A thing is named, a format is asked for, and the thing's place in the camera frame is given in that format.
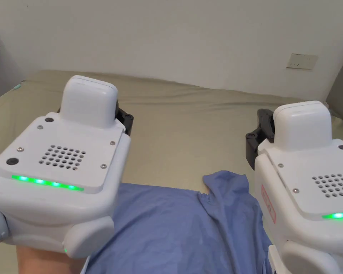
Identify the blue shirt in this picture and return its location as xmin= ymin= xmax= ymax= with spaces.
xmin=82 ymin=170 xmax=275 ymax=274

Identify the person's left hand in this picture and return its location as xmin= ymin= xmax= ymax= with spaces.
xmin=15 ymin=247 xmax=90 ymax=274

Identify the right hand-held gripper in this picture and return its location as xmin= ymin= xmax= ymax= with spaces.
xmin=245 ymin=100 xmax=343 ymax=274

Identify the bed with beige sheet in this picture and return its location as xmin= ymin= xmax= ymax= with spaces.
xmin=0 ymin=70 xmax=343 ymax=192

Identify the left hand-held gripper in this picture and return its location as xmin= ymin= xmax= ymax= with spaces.
xmin=0 ymin=75 xmax=132 ymax=259

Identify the white wall socket panel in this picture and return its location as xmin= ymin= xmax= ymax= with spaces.
xmin=285 ymin=53 xmax=318 ymax=70

